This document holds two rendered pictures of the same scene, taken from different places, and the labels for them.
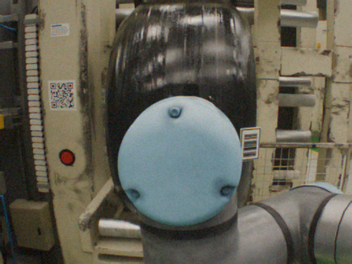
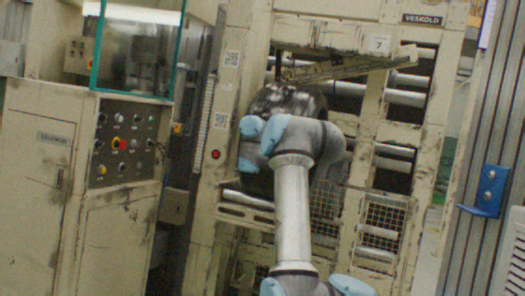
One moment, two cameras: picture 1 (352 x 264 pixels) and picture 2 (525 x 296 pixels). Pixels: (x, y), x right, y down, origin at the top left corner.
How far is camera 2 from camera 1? 1.40 m
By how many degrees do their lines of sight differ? 15
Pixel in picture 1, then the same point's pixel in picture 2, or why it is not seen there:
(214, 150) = (254, 123)
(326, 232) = not seen: hidden behind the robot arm
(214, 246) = (253, 145)
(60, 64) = (223, 104)
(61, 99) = (220, 123)
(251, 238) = not seen: hidden behind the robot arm
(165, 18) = (276, 93)
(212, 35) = (292, 104)
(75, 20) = (235, 83)
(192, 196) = (249, 130)
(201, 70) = not seen: hidden behind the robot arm
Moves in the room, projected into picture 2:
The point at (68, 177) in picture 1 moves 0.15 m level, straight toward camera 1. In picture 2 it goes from (213, 166) to (214, 170)
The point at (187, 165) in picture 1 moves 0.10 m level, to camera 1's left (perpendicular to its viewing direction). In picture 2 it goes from (249, 125) to (221, 120)
